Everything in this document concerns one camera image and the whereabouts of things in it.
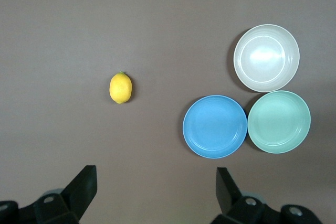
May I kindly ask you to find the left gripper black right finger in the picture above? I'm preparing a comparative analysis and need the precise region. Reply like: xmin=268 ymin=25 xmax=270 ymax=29
xmin=209 ymin=167 xmax=322 ymax=224

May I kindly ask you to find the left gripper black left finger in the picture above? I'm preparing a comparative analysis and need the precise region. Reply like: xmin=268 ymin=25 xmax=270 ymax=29
xmin=0 ymin=165 xmax=98 ymax=224

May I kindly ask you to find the yellow lemon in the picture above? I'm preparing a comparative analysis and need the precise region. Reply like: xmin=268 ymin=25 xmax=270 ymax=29
xmin=109 ymin=70 xmax=133 ymax=104

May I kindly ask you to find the blue round plate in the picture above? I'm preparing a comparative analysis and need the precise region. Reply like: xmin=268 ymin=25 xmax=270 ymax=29
xmin=182 ymin=94 xmax=248 ymax=159

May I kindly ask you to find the mint green round plate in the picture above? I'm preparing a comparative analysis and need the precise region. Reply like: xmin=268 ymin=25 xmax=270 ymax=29
xmin=247 ymin=90 xmax=312 ymax=154

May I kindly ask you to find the white round plate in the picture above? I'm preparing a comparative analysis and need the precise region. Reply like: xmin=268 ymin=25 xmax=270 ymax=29
xmin=233 ymin=24 xmax=300 ymax=93

